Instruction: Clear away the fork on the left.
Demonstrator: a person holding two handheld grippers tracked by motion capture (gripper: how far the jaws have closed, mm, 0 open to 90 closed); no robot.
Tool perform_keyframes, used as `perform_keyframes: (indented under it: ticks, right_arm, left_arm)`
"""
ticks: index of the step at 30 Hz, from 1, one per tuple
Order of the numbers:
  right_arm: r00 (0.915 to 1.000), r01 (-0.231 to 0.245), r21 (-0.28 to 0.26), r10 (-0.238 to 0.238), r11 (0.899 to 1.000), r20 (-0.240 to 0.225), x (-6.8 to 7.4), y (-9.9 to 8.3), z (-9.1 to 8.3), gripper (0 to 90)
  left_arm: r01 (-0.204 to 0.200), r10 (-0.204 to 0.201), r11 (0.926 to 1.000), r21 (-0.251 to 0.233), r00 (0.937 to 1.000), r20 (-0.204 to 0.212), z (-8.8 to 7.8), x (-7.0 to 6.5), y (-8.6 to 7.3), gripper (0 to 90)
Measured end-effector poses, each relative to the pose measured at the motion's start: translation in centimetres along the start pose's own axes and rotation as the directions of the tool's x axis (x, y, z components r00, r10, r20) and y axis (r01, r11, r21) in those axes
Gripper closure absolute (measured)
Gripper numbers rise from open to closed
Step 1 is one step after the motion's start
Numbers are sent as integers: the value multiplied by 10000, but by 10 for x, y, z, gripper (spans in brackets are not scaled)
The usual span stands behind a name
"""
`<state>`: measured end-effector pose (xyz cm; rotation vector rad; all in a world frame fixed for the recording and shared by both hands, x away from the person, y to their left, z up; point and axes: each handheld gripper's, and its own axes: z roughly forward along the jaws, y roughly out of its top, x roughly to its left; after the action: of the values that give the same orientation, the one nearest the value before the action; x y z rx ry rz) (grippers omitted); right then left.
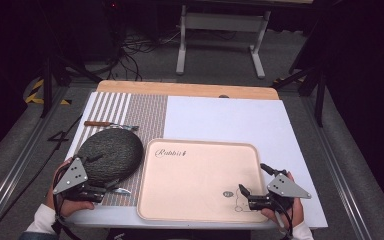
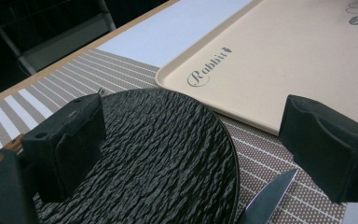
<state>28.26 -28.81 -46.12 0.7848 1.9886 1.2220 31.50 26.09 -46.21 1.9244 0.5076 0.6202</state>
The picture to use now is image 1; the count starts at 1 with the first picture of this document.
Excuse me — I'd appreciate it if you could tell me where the white metal table frame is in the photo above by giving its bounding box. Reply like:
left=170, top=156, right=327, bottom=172
left=175, top=3, right=272, bottom=80

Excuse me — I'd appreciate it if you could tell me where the striped woven placemat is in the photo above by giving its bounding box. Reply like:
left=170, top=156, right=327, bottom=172
left=65, top=91, right=169, bottom=207

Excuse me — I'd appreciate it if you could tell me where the pink rectangular tray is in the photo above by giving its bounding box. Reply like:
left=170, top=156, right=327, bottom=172
left=136, top=138, right=270, bottom=224

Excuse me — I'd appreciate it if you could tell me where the person's right hand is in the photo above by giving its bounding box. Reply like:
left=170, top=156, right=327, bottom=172
left=261, top=171, right=306, bottom=230

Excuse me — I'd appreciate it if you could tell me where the aluminium floor rail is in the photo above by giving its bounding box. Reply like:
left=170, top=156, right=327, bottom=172
left=0, top=85, right=69, bottom=238
left=300, top=96, right=380, bottom=240

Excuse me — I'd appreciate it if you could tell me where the wooden handled knife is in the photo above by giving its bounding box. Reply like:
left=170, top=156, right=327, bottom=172
left=83, top=120, right=141, bottom=132

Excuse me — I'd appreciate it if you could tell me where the person's left hand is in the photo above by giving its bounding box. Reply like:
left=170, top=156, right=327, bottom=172
left=44, top=157, right=96, bottom=218

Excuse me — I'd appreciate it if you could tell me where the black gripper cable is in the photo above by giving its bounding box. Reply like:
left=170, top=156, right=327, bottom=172
left=51, top=193, right=82, bottom=240
left=272, top=198, right=295, bottom=240

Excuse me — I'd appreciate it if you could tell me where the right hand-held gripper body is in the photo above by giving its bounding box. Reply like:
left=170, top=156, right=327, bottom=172
left=246, top=172, right=312, bottom=212

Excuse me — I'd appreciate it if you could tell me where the black metal stand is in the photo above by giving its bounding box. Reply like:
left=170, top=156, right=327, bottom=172
left=33, top=49, right=104, bottom=119
left=272, top=56, right=328, bottom=128

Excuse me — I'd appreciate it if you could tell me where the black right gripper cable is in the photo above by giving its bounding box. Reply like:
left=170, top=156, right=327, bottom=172
left=272, top=198, right=295, bottom=240

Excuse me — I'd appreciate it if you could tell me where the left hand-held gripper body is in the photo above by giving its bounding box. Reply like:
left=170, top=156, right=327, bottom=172
left=52, top=156, right=108, bottom=204

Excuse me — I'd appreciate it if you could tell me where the yellow black hazard tape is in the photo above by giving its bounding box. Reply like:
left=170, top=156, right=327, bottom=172
left=24, top=77, right=73, bottom=106

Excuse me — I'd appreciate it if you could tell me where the bundle of floor cables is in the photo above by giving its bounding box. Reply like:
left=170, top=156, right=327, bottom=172
left=89, top=26, right=184, bottom=83

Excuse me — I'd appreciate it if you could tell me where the white table sheet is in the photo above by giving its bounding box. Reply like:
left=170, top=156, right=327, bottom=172
left=64, top=91, right=329, bottom=230

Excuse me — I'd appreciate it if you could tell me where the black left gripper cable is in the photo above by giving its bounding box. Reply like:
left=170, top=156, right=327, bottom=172
left=51, top=193, right=82, bottom=240

